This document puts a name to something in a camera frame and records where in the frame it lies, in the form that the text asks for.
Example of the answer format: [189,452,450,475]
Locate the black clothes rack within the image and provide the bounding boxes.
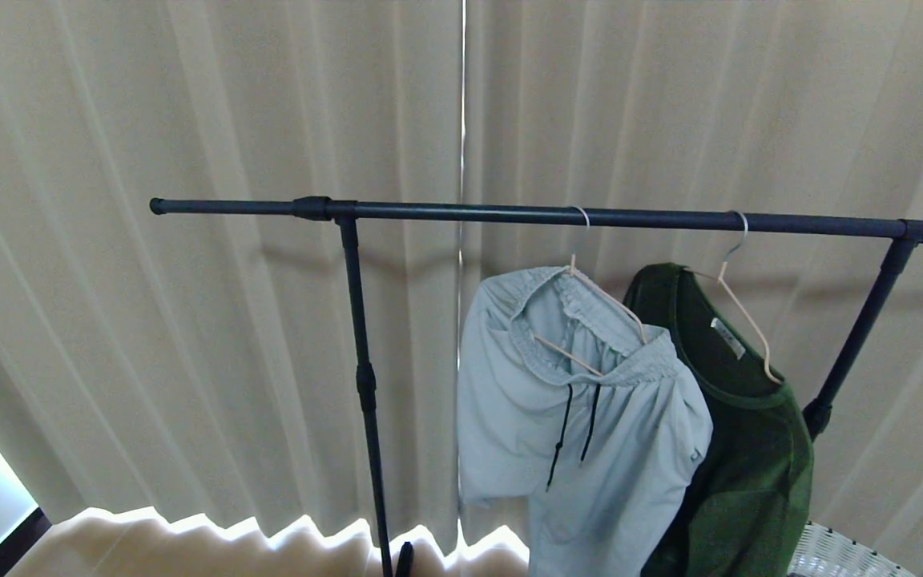
[149,195,923,577]

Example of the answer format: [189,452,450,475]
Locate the beige curtain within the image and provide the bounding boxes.
[0,0,923,574]

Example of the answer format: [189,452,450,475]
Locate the pink clothes hanger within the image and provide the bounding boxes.
[690,210,785,387]
[532,204,651,379]

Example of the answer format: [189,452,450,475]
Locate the green garment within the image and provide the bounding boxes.
[623,262,816,577]

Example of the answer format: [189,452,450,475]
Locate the white laundry basket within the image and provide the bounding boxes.
[786,523,923,577]

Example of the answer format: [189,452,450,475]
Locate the pale grey shorts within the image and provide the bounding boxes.
[456,266,715,577]

